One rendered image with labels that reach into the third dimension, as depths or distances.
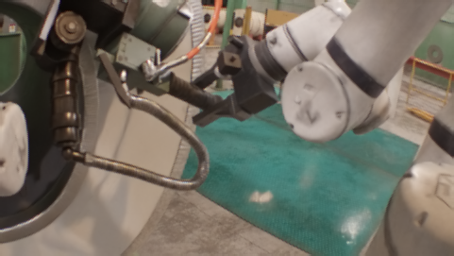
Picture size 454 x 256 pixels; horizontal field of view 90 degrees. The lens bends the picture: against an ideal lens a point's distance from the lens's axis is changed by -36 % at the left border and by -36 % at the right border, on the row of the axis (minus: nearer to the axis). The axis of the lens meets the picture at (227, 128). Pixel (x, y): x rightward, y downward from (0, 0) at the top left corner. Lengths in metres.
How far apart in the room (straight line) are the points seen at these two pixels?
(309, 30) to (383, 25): 0.21
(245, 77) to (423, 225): 0.40
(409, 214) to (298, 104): 0.18
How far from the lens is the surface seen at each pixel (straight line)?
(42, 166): 0.88
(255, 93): 0.52
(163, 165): 0.85
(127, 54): 0.48
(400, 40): 0.32
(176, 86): 0.56
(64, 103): 0.47
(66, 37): 0.46
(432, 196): 0.30
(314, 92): 0.33
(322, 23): 0.49
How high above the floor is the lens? 0.98
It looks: 20 degrees down
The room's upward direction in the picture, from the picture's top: 8 degrees clockwise
